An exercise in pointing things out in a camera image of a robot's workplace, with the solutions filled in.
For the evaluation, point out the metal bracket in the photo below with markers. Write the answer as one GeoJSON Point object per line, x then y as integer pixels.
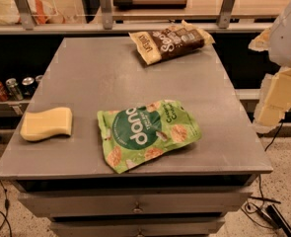
{"type": "Point", "coordinates": [224, 18]}
{"type": "Point", "coordinates": [27, 20]}
{"type": "Point", "coordinates": [106, 14]}

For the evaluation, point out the yellow sponge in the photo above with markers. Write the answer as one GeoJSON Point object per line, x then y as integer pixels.
{"type": "Point", "coordinates": [43, 125]}

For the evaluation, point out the orange white snack bag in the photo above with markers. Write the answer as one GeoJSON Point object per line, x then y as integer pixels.
{"type": "Point", "coordinates": [45, 13]}

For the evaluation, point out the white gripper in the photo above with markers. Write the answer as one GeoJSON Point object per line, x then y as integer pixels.
{"type": "Point", "coordinates": [287, 37]}

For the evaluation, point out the black power strip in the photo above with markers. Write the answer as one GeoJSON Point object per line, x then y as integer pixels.
{"type": "Point", "coordinates": [277, 217]}

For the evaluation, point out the dark soda can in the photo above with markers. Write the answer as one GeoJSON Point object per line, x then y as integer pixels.
{"type": "Point", "coordinates": [30, 85]}

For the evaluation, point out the right metal bracket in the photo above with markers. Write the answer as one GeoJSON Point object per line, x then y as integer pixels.
{"type": "Point", "coordinates": [224, 18]}

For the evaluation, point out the green rice chip bag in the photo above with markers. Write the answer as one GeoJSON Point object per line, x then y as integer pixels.
{"type": "Point", "coordinates": [137, 135]}

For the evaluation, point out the silver soda can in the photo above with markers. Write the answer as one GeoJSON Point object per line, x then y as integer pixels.
{"type": "Point", "coordinates": [14, 89]}

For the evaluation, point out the middle metal bracket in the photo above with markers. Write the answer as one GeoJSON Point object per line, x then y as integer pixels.
{"type": "Point", "coordinates": [106, 14]}

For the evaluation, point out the brown chip bag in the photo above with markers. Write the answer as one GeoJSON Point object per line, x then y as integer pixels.
{"type": "Point", "coordinates": [174, 41]}

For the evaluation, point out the left metal bracket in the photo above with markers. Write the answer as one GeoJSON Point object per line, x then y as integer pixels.
{"type": "Point", "coordinates": [27, 20]}

